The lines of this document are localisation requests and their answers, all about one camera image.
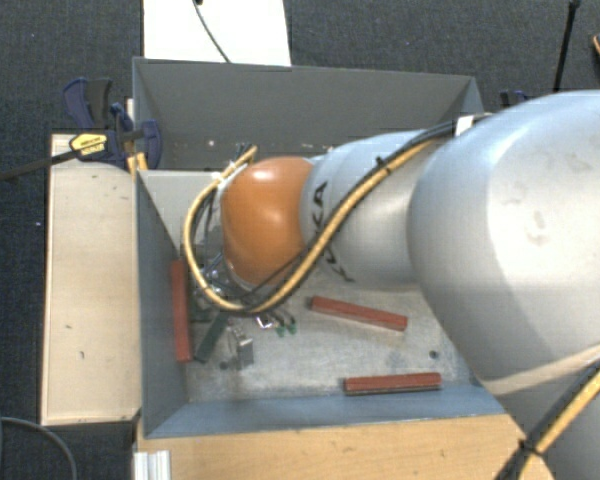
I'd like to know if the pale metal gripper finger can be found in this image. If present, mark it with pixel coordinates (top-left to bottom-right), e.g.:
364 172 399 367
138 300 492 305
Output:
235 328 256 369
222 323 238 371

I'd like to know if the dark green flat block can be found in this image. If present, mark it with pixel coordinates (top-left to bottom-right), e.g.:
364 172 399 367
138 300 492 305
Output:
193 312 230 365

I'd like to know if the red-brown flat block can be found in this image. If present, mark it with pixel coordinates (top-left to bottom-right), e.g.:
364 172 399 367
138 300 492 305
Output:
307 295 410 334
342 371 443 397
169 259 194 364

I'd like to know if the pale wood board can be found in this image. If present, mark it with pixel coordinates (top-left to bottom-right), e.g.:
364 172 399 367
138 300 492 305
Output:
39 134 143 427

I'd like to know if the grey metal bin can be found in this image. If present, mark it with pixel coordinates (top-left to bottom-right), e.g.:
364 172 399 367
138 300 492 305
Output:
131 56 507 441

